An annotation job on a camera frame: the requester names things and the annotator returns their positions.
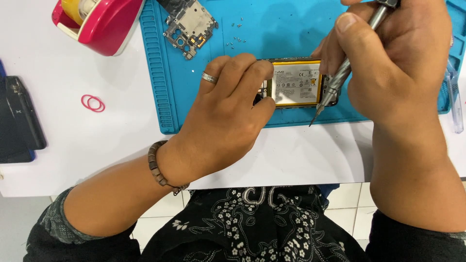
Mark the person's right hand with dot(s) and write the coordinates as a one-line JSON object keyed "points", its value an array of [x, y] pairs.
{"points": [[400, 65]]}

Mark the person's left hand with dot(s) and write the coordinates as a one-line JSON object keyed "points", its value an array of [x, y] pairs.
{"points": [[214, 123]]}

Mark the silver precision screwdriver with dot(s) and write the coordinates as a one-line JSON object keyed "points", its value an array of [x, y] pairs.
{"points": [[336, 82]]}

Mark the smartphone with battery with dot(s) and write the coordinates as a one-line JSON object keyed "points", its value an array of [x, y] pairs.
{"points": [[298, 87]]}

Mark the clear plastic tweezers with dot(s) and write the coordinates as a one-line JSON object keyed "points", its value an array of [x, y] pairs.
{"points": [[455, 98]]}

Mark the scattered small silver screws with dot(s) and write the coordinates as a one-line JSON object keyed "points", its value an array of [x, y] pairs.
{"points": [[236, 38]]}

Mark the blue silicone repair mat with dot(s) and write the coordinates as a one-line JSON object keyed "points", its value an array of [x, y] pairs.
{"points": [[276, 32]]}

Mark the pink rubber band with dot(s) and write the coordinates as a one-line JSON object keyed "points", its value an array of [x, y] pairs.
{"points": [[83, 102], [103, 106]]}

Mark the black floral patterned clothing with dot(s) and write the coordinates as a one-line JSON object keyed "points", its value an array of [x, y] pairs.
{"points": [[255, 229]]}

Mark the pink white tape dispenser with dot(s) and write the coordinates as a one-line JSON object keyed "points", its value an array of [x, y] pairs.
{"points": [[109, 25]]}

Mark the yellow tape roll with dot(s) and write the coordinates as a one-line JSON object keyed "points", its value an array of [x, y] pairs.
{"points": [[71, 9]]}

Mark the black phone back cover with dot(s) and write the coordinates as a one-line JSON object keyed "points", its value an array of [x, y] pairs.
{"points": [[25, 112]]}

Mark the metal phone shield frame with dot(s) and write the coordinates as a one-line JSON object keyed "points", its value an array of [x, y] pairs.
{"points": [[191, 27]]}

